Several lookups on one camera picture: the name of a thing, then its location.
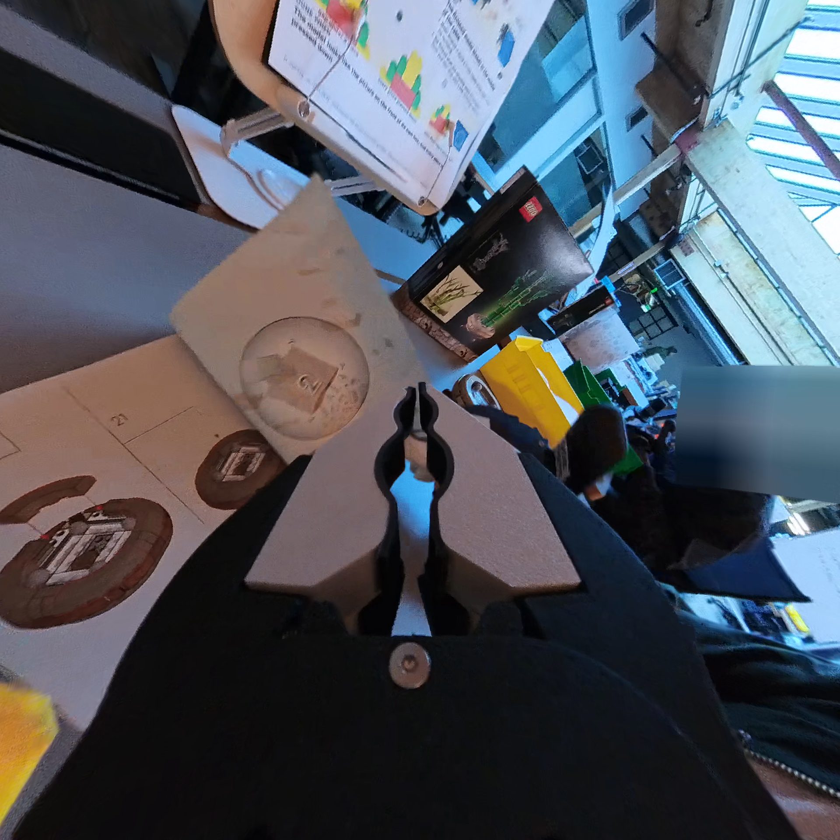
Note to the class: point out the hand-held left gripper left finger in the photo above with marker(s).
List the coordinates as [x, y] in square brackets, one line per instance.
[321, 525]

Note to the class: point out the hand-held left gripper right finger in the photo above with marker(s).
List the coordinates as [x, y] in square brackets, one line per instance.
[505, 525]

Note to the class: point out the yellow parts bin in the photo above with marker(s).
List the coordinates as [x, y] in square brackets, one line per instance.
[23, 741]
[525, 387]

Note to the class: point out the tan brick-built pot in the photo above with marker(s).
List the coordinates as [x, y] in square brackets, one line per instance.
[476, 390]

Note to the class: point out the instruction booklet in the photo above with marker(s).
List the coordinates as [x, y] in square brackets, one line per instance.
[295, 275]

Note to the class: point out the adjoining grey desk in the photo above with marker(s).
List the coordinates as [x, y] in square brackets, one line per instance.
[65, 72]

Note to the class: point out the green parts bin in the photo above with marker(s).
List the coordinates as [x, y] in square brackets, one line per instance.
[590, 387]

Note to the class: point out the white patterned sheet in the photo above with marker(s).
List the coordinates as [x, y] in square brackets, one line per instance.
[600, 338]

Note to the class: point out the black cardboard carton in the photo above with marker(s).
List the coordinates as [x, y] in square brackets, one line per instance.
[584, 312]

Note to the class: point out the black bamboo set box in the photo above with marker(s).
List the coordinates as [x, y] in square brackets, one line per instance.
[518, 262]

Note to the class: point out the black chair back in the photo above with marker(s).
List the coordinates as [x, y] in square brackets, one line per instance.
[748, 571]

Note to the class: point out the whiteboard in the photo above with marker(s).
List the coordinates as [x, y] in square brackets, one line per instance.
[814, 577]

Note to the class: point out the instruction sheet on stand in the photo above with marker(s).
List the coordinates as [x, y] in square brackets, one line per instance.
[243, 184]

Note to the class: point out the printed instruction sheet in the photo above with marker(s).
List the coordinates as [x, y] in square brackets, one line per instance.
[407, 79]

